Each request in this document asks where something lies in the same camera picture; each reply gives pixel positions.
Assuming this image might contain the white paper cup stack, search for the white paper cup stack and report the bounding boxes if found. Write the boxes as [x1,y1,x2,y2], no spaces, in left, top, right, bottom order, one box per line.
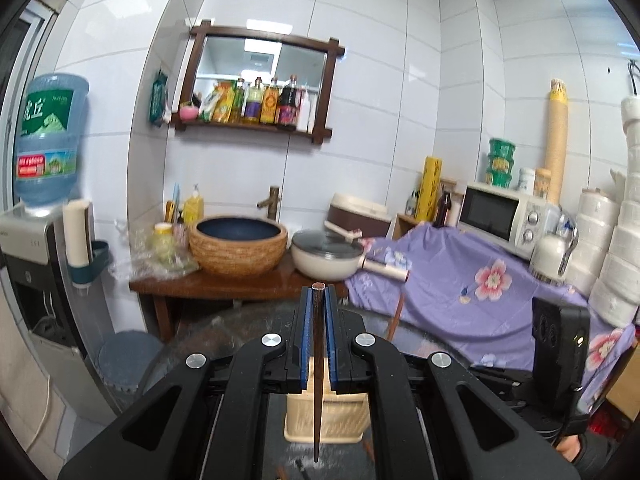
[62,200,92,268]

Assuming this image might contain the brown rice cooker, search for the brown rice cooker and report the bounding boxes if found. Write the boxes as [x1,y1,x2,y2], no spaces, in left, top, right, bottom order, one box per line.
[326,193,392,238]

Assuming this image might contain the yellow soap dispenser bottle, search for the yellow soap dispenser bottle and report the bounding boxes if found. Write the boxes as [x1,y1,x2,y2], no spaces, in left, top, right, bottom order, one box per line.
[182,184,204,226]

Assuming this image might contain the yellow roll tube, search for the yellow roll tube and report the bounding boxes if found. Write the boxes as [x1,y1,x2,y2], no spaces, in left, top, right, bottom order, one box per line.
[416,156,442,222]

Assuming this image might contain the tall beige rolled mat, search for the tall beige rolled mat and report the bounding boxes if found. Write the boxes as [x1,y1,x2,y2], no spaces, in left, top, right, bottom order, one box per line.
[544,78,568,205]

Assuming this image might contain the dark soy sauce bottle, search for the dark soy sauce bottle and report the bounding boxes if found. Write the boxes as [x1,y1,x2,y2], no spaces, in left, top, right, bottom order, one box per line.
[276,75,298,130]

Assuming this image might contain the wooden counter table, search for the wooden counter table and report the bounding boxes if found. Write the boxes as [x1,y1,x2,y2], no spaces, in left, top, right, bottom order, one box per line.
[128,253,352,344]

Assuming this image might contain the stacked white paper rolls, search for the stacked white paper rolls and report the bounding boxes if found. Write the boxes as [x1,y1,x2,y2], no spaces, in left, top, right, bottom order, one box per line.
[576,96,639,328]

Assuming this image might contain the dark wooden chopstick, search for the dark wooden chopstick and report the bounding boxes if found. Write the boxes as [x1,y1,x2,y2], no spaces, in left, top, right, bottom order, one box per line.
[311,282,326,462]

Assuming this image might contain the wooden framed wall shelf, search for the wooden framed wall shelf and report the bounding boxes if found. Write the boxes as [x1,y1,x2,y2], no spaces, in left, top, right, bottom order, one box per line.
[170,21,345,145]

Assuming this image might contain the white microwave oven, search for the white microwave oven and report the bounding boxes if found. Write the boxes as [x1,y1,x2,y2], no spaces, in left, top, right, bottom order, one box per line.
[458,182,561,260]

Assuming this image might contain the blue water jug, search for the blue water jug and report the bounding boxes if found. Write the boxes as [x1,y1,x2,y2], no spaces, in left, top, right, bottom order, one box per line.
[13,73,90,209]

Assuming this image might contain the green instant noodle cups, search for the green instant noodle cups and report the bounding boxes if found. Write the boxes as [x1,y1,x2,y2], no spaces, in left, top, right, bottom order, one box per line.
[485,138,515,188]

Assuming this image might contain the bronze faucet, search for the bronze faucet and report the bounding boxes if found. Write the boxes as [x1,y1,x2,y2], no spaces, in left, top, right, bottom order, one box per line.
[256,186,281,221]

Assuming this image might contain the purple floral cloth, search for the purple floral cloth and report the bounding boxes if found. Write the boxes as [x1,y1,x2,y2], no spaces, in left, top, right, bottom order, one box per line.
[344,222,637,413]

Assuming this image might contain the white electric kettle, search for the white electric kettle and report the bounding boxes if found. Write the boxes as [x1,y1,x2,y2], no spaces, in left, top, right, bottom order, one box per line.
[528,211,579,286]

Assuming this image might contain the brown chopstick under holder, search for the brown chopstick under holder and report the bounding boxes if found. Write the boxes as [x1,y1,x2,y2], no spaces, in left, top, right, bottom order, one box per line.
[386,292,405,341]

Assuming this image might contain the white water dispenser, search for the white water dispenser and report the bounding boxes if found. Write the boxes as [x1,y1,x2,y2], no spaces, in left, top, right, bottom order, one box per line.
[1,204,118,426]

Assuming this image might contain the white pot with lid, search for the white pot with lid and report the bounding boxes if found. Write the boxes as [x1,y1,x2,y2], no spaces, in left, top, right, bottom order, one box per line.
[290,230,409,283]

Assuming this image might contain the cream plastic utensil holder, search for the cream plastic utensil holder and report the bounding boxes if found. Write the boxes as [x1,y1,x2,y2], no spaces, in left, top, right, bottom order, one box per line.
[283,358,371,444]

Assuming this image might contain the woven basin sink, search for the woven basin sink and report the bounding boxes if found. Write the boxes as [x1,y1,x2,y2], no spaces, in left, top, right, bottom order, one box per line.
[189,216,288,278]

